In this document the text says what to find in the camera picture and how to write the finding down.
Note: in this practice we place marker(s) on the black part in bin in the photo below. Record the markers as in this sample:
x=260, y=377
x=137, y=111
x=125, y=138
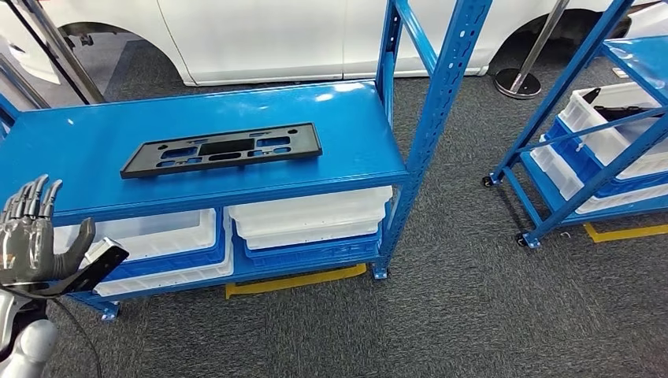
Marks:
x=618, y=111

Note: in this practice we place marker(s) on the blue metal shelf rack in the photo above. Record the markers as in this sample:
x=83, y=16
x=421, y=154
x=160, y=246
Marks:
x=208, y=117

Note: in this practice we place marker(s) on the blue metal rack with casters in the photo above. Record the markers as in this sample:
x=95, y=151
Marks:
x=550, y=99

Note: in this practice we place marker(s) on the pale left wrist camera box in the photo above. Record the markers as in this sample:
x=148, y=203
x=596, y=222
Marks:
x=102, y=249

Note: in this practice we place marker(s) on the black plastic plate bracket part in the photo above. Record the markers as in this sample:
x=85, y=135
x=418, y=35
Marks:
x=302, y=141

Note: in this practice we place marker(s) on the white car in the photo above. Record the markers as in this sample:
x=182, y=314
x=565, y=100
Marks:
x=261, y=36

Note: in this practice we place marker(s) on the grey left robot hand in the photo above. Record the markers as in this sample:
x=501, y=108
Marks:
x=26, y=250

